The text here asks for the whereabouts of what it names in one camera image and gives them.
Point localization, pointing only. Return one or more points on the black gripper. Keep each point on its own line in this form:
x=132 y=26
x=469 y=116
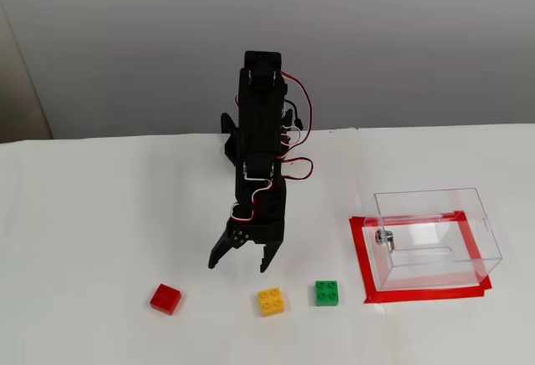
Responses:
x=264 y=236

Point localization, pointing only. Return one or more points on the yellow lego brick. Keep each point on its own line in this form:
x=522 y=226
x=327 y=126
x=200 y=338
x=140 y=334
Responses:
x=271 y=301

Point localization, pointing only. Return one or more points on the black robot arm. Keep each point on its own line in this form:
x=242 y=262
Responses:
x=259 y=123

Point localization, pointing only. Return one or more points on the green lego brick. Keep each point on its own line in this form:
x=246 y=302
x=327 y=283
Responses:
x=327 y=293

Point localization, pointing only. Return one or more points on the red lego brick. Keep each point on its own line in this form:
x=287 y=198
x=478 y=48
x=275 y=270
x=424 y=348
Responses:
x=166 y=299

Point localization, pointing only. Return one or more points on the silver box lock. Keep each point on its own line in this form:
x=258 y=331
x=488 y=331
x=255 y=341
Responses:
x=382 y=237

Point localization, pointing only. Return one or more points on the transparent plastic box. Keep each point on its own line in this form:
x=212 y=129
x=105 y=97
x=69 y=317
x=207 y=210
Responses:
x=439 y=231

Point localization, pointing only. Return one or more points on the black table clamp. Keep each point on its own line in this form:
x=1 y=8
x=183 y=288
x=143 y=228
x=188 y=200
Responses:
x=230 y=139

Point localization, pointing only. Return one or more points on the red tape frame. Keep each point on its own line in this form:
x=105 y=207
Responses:
x=418 y=295

